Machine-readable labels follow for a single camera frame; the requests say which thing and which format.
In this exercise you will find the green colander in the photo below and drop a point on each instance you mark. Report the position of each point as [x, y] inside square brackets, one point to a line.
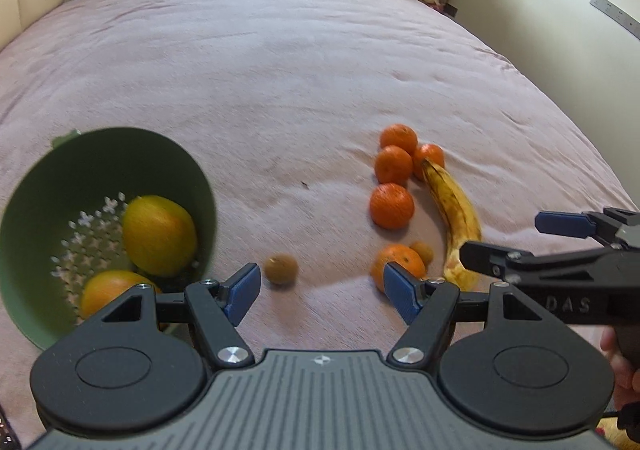
[100, 165]

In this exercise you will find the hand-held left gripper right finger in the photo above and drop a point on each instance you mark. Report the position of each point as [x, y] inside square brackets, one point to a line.
[400, 295]

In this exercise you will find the orange tangerine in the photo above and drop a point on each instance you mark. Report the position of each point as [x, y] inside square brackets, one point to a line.
[393, 165]
[398, 137]
[395, 262]
[431, 156]
[392, 206]

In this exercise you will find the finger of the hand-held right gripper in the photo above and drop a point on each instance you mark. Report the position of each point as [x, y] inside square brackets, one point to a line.
[487, 260]
[560, 223]

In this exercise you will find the grey wall strip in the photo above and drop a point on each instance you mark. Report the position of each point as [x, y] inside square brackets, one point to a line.
[615, 12]

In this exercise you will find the brown kiwi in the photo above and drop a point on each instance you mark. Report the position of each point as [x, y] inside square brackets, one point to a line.
[281, 270]
[424, 250]

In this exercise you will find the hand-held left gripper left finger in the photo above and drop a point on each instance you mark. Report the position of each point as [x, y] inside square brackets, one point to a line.
[242, 295]

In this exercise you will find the person's right hand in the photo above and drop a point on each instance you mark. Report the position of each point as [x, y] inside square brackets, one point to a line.
[625, 380]

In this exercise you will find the pink blanket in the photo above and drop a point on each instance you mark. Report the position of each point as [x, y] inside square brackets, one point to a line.
[250, 80]

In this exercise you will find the spotted yellow banana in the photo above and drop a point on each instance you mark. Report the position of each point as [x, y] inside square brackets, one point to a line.
[455, 215]

